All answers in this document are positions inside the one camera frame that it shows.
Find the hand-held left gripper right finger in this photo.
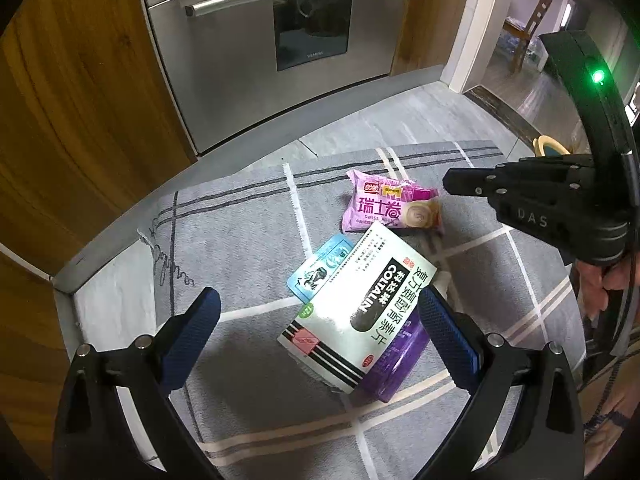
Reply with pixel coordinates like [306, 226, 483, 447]
[417, 290, 587, 480]

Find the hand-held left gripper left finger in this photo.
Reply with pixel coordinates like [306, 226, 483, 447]
[50, 287, 222, 480]

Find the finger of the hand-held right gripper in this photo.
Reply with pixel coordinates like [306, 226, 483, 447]
[442, 152, 597, 198]

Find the white medicine box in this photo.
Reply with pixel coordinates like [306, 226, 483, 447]
[277, 221, 438, 394]

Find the pink snack packet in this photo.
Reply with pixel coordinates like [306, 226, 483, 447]
[341, 169, 446, 236]

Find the person's right forearm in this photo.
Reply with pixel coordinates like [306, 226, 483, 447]
[582, 355, 640, 466]

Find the person's right hand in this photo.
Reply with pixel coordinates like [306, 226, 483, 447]
[575, 257, 640, 323]

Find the purple packet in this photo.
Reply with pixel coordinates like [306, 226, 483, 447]
[359, 317, 432, 404]

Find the dark door threshold strip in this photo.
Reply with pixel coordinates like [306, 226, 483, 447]
[464, 84, 540, 147]

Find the grey striped rug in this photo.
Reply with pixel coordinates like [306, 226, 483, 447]
[137, 140, 591, 480]

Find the light blue picture packet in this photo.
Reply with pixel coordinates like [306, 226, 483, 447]
[286, 234, 357, 304]

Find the wooden chair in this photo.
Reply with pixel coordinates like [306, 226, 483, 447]
[502, 0, 553, 72]

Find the wooden cabinet panel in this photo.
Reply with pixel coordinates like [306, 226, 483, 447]
[400, 0, 477, 77]

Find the stainless steel oven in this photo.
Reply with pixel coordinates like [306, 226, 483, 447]
[136, 0, 412, 157]

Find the white door frame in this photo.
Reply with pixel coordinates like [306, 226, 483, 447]
[440, 0, 507, 94]

